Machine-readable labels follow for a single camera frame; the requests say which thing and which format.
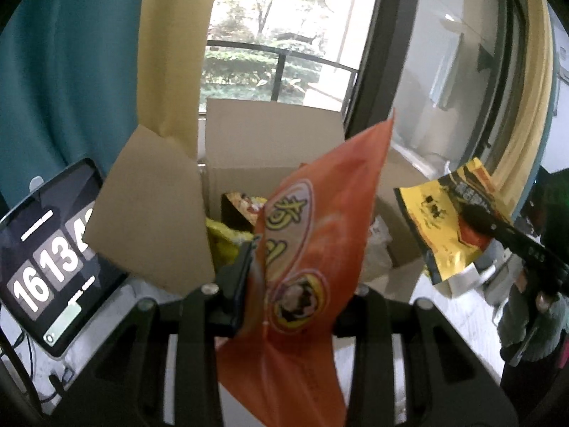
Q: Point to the yellow black chips bag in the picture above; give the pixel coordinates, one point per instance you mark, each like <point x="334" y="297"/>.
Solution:
<point x="433" y="211"/>

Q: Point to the yellow snack bag in box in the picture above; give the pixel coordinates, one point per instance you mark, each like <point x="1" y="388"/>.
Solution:
<point x="225" y="243"/>

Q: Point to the teal curtain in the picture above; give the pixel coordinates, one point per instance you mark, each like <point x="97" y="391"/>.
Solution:
<point x="68" y="87"/>

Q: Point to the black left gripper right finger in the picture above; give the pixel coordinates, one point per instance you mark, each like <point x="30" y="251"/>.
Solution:
<point x="445" y="382"/>

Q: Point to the brown cardboard box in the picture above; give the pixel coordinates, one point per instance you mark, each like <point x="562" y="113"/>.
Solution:
<point x="149" y="218"/>

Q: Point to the dark brown snack bag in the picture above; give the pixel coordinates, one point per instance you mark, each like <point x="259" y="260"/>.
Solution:
<point x="240" y="211"/>

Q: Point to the black window frame post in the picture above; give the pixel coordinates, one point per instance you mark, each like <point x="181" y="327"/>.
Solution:
<point x="384" y="56"/>

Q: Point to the gloved right hand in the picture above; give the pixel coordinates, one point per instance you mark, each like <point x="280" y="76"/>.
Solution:
<point x="527" y="334"/>

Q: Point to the tablet showing clock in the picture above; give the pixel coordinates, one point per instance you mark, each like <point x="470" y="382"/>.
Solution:
<point x="52" y="282"/>

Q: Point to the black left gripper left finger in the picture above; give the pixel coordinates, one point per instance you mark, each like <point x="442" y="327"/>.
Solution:
<point x="162" y="353"/>

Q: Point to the yellow curtain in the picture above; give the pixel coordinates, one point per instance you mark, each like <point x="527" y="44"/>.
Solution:
<point x="171" y="45"/>

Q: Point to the orange snack bag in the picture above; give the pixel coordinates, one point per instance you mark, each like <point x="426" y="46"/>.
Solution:
<point x="310" y="242"/>

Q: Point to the black balcony railing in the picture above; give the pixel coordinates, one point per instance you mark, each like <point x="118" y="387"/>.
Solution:
<point x="239" y="70"/>

